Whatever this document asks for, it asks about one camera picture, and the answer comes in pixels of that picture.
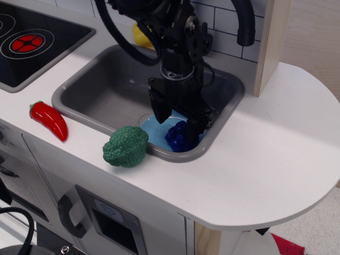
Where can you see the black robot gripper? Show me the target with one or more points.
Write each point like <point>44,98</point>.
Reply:
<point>184,95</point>

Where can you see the blue toy blueberries cluster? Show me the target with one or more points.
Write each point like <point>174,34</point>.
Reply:
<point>177,139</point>

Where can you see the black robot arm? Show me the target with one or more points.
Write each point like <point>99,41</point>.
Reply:
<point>180,44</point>

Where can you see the light blue plate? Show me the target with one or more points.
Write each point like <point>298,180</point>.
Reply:
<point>158,131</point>

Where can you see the green toy broccoli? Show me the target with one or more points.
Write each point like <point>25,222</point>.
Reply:
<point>126,147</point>

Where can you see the yellow toy bell pepper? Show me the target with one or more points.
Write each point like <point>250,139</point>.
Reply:
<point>140,38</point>

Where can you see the black toy faucet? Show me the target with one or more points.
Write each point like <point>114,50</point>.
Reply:
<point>233,26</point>

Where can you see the grey oven door panel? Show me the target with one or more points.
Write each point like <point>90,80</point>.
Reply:
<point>113,223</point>

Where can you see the wooden side panel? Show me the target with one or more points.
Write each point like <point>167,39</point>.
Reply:
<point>272,41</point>

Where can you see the red toy chili pepper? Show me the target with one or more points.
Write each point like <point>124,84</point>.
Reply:
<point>50,118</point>

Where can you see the black toy stove top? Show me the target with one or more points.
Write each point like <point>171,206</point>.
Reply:
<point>32,43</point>

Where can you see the red cloth on floor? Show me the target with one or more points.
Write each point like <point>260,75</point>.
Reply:
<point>287,247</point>

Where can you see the black oven door handle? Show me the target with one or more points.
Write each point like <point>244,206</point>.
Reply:
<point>64,207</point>

